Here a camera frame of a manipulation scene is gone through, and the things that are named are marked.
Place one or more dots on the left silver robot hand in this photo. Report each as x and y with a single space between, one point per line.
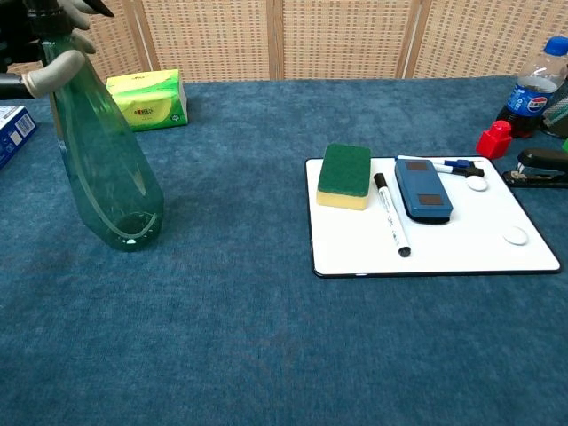
53 73

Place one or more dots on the green transparent spray bottle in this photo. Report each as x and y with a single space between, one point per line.
111 177

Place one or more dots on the pepsi cola bottle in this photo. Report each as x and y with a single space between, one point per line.
530 100

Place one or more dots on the blue white toothpaste box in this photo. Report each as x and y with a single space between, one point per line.
13 133

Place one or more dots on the green yellow tissue pack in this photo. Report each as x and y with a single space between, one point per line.
155 102

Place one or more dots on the woven bamboo folding screen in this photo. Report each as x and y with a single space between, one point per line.
341 40

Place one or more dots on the green yellow sponge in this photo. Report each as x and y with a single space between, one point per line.
344 171

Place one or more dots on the blue table cloth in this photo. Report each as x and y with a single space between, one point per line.
266 333

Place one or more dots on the long black-capped whiteboard marker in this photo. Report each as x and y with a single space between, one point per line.
391 217

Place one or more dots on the blue whiteboard eraser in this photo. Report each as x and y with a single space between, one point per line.
421 186

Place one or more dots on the blue-capped whiteboard marker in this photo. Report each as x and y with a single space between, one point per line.
457 163

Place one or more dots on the blue capped marker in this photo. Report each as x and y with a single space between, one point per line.
475 171

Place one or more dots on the white magnetic whiteboard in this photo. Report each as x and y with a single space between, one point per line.
452 248

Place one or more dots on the white round magnet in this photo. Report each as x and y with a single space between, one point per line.
476 183
515 235

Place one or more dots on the red toy block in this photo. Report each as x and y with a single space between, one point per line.
492 141

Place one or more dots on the black stapler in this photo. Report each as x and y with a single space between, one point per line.
543 160

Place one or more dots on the black mesh pen holder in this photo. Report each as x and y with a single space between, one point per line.
558 113

